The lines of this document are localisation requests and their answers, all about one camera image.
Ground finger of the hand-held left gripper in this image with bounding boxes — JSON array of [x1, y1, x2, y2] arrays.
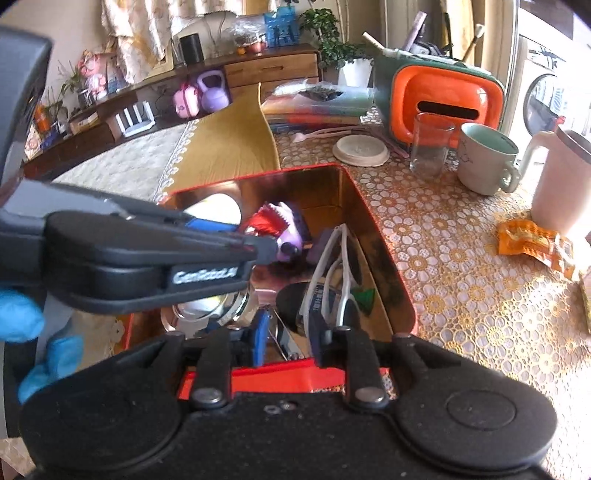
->
[[0, 179, 243, 235], [44, 210, 279, 315]]

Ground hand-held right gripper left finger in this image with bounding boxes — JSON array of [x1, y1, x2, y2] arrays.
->
[[124, 308, 273, 411]]

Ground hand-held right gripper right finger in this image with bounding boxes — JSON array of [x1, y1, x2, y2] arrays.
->
[[307, 311, 467, 409]]

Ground red storage box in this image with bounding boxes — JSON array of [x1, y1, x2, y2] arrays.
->
[[122, 162, 419, 402]]

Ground green cone toy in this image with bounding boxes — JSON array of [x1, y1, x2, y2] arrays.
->
[[353, 287, 377, 319]]

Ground white sunglasses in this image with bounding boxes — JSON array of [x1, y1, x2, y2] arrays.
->
[[276, 224, 372, 335]]

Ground person's left hand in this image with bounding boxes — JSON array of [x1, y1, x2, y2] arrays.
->
[[0, 287, 85, 403]]

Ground small potted plant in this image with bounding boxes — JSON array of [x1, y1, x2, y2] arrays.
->
[[44, 65, 93, 125]]

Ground pink doll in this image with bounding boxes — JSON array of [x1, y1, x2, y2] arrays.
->
[[78, 50, 109, 100]]

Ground yellow table mat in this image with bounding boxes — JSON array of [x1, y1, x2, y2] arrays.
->
[[178, 83, 281, 195]]

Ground small purple white toy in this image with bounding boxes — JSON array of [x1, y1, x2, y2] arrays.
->
[[274, 203, 308, 261]]

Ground white router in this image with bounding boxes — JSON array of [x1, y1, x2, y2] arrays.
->
[[115, 100, 155, 138]]

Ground purple kettlebell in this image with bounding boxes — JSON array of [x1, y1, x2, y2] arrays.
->
[[196, 70, 230, 113]]

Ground floral cloth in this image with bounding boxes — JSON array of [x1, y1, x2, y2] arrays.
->
[[102, 0, 245, 72]]

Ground pink plastic spoon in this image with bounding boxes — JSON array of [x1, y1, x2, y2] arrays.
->
[[293, 128, 356, 141]]

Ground gold floral table cover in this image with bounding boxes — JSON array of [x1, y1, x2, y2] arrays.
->
[[272, 111, 591, 462]]

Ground stack of coloured books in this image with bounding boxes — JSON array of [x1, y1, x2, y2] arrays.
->
[[261, 83, 375, 134]]

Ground wooden drawer cabinet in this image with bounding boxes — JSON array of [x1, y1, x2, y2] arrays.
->
[[23, 43, 321, 181]]

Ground white round lid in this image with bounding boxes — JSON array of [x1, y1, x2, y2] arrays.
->
[[333, 134, 391, 167]]

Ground black speaker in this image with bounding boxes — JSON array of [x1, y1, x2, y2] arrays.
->
[[179, 33, 205, 66]]

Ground clear plastic bag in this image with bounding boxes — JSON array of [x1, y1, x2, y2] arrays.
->
[[228, 18, 269, 55]]

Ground blue box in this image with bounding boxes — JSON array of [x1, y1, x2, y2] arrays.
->
[[263, 6, 296, 48]]

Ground potted green plant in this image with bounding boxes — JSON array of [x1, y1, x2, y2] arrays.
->
[[299, 8, 375, 88]]

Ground clear drinking glass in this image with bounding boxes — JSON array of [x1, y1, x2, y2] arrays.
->
[[410, 112, 455, 181]]

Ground orange snack packet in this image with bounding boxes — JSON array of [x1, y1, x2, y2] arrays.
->
[[496, 219, 577, 280]]

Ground white green ceramic mug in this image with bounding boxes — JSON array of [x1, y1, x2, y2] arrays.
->
[[457, 122, 521, 196]]

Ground orange green desk organizer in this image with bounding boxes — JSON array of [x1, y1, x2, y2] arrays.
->
[[373, 48, 505, 144]]

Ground purple tube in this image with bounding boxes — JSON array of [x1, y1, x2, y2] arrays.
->
[[402, 10, 428, 51]]

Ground white jug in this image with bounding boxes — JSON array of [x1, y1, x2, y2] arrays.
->
[[517, 124, 591, 241]]

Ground washing machine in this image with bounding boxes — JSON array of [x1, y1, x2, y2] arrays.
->
[[517, 34, 591, 162]]

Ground yellow curtain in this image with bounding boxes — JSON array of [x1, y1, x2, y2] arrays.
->
[[441, 0, 520, 93]]

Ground white handled tool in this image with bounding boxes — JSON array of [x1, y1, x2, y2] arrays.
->
[[362, 31, 402, 58]]

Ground wooden handled brush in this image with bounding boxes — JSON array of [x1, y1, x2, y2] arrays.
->
[[462, 23, 485, 63]]

